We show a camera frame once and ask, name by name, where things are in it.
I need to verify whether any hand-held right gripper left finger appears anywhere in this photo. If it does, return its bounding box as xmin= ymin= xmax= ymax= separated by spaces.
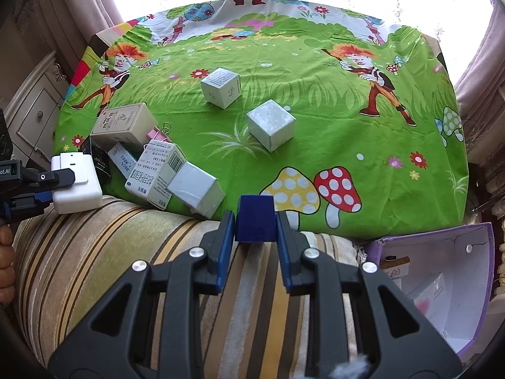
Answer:
xmin=47 ymin=210 xmax=237 ymax=379

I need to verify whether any white medicine box blue text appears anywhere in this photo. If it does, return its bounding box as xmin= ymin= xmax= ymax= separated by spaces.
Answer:
xmin=107 ymin=143 xmax=139 ymax=175

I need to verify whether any purple cardboard box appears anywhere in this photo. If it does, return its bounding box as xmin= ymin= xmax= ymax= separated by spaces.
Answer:
xmin=365 ymin=221 xmax=496 ymax=356

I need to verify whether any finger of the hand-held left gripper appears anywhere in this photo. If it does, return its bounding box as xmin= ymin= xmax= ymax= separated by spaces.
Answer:
xmin=20 ymin=167 xmax=76 ymax=188
xmin=8 ymin=190 xmax=55 ymax=210

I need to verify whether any striped beige cushion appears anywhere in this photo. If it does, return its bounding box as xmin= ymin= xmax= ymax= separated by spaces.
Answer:
xmin=14 ymin=195 xmax=367 ymax=379

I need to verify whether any black box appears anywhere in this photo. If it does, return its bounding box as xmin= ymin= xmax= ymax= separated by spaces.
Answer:
xmin=78 ymin=136 xmax=115 ymax=186

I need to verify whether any pink patterned curtain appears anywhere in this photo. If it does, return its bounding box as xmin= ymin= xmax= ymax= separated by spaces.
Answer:
xmin=454 ymin=4 xmax=505 ymax=127

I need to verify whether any white carved cabinet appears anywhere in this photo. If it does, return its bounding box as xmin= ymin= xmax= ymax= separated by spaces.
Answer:
xmin=6 ymin=51 xmax=74 ymax=159

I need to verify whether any white power adapter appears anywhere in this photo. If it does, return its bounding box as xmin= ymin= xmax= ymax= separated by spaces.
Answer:
xmin=50 ymin=152 xmax=104 ymax=215

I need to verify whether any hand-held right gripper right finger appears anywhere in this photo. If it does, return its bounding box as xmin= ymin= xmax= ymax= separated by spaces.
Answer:
xmin=275 ymin=210 xmax=462 ymax=379

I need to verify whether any cream printed cardboard box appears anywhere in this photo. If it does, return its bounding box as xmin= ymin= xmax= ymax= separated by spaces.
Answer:
xmin=90 ymin=103 xmax=159 ymax=153

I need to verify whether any white box brown edge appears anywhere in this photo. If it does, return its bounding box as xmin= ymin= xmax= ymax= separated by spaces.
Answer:
xmin=381 ymin=256 xmax=411 ymax=291

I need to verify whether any white pink box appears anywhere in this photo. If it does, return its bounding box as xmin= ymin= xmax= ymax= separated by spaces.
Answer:
xmin=406 ymin=270 xmax=448 ymax=316

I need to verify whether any cartoon printed green cloth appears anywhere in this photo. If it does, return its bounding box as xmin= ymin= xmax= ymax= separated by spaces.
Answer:
xmin=53 ymin=0 xmax=470 ymax=241

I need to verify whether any white medicine box blue logo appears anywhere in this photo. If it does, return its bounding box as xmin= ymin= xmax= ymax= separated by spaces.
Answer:
xmin=125 ymin=139 xmax=188 ymax=211

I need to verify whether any beige side curtain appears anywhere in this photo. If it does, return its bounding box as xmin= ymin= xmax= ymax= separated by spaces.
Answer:
xmin=12 ymin=0 xmax=123 ymax=72

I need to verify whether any white printed cube box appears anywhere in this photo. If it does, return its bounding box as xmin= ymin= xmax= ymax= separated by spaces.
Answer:
xmin=200 ymin=68 xmax=242 ymax=110

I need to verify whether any plain white cardboard box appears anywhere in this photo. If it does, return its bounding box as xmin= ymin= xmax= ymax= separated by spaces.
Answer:
xmin=167 ymin=161 xmax=227 ymax=220

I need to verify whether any pale green white cube box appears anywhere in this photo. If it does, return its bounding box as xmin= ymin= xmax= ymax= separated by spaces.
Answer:
xmin=246 ymin=99 xmax=297 ymax=153

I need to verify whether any pink binder clip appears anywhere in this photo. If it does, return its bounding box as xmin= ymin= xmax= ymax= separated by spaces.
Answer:
xmin=145 ymin=123 xmax=174 ymax=147

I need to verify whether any person's left hand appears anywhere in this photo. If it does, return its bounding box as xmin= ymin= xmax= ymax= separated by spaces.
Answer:
xmin=0 ymin=227 xmax=16 ymax=304

